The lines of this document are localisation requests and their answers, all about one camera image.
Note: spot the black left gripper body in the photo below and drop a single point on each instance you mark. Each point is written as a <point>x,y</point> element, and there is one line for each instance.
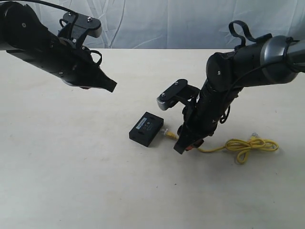
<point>74,66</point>

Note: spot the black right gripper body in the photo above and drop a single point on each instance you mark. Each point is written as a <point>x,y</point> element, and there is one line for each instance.
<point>198,123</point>

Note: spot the right gripper orange black finger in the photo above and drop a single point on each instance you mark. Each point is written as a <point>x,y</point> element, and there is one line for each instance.
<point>195,145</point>

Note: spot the left gripper orange black finger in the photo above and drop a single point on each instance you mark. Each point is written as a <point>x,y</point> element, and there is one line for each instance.
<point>106,83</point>

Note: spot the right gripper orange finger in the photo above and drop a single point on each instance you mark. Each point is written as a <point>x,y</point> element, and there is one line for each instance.
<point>183,144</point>

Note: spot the black network switch box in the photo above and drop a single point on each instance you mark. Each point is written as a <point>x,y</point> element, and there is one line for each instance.
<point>146,129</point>

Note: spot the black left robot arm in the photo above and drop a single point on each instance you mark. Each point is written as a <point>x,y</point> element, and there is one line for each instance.
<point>24,36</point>

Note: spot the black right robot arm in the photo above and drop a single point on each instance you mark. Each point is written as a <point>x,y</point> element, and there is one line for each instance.
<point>265,60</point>

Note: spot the white wrinkled backdrop curtain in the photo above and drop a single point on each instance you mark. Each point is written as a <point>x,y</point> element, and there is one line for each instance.
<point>187,24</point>

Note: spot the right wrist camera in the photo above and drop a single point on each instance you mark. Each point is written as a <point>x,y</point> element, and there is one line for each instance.
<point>179,91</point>

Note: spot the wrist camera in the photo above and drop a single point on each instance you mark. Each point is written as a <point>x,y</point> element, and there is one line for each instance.
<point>179,91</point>
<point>73,26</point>

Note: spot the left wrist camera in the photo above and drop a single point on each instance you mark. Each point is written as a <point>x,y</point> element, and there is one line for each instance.
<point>73,26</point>

